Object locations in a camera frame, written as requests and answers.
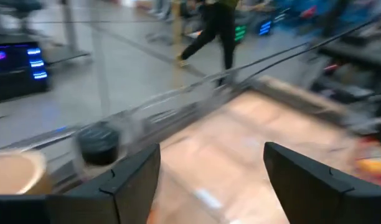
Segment black computer purple blue lights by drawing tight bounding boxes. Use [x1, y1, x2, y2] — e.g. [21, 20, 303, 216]
[0, 42, 51, 102]

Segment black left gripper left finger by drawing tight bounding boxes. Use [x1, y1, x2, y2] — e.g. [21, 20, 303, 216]
[0, 143, 162, 224]

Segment orange ramen noodle packet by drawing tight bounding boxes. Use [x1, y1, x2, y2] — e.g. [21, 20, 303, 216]
[354, 136, 381, 187]

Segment jar with tan lid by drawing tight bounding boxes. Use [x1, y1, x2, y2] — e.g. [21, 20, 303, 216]
[0, 149, 53, 196]

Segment person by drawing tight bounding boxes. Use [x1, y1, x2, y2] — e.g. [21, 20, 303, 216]
[176, 0, 244, 88]

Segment computer with green lights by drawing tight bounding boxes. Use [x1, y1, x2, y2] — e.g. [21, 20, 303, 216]
[233, 24, 248, 44]

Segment computer with blue lights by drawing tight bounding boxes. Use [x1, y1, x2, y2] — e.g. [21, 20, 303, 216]
[258, 19, 275, 37]

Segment clear plastic bin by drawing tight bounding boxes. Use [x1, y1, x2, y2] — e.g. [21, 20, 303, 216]
[53, 77, 272, 224]

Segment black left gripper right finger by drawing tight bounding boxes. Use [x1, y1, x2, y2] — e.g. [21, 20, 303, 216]
[263, 142, 381, 224]

